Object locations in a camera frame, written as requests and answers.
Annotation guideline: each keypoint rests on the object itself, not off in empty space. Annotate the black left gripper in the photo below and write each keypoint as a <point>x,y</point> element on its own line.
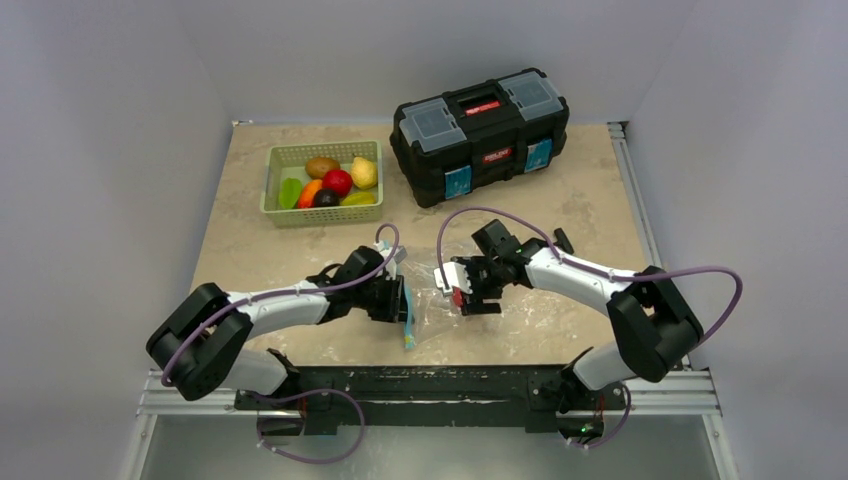
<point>395,308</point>

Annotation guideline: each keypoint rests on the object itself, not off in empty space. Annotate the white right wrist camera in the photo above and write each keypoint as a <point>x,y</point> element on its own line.
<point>451,276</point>

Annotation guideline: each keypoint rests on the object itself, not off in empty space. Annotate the yellow fake bell pepper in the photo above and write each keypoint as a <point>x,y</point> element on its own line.
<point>359,198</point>

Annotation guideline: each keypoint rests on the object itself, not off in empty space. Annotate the clear zip top bag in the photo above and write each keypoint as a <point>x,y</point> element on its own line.
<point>529,319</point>

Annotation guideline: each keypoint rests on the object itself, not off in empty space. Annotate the red fake apple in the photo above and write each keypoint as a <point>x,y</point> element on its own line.
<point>339,181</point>

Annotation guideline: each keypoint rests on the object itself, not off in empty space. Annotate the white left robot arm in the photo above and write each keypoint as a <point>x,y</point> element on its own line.
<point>200,347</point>

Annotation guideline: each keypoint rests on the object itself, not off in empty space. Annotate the red fake tomato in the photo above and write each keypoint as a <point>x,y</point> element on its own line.
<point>458,298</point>

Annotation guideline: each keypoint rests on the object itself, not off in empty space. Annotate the green perforated plastic basket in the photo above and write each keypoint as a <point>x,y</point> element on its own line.
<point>289,161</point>

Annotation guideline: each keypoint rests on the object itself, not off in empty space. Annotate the black plastic toolbox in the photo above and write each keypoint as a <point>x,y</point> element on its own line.
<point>462,140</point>

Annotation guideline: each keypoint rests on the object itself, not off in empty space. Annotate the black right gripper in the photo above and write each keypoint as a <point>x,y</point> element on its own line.
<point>479,293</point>

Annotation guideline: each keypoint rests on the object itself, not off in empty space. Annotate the black rubber mallet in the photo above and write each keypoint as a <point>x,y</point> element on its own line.
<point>562,241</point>

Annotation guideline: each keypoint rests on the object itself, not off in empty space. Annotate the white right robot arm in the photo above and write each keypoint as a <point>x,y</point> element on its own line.
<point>652,324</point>

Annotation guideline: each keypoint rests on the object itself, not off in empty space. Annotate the yellow fake pear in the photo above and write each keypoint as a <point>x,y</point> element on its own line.
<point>364,173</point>

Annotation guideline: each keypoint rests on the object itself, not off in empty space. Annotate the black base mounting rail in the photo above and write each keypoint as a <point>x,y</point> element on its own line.
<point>535,398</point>

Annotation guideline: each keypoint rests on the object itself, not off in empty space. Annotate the brown orange fake fruit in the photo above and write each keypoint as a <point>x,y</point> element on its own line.
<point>318,167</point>

